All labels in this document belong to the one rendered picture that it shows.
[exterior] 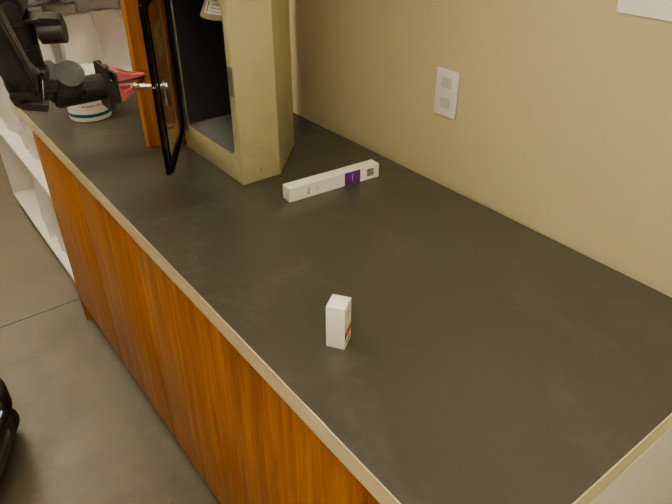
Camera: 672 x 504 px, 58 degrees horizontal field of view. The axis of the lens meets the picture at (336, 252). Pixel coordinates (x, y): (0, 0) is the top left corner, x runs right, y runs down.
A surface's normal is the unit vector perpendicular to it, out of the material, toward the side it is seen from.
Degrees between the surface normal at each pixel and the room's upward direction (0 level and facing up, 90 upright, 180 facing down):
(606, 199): 90
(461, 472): 0
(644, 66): 90
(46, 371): 0
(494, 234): 0
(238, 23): 90
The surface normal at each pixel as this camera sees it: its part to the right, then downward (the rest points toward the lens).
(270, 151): 0.61, 0.43
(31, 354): 0.00, -0.84
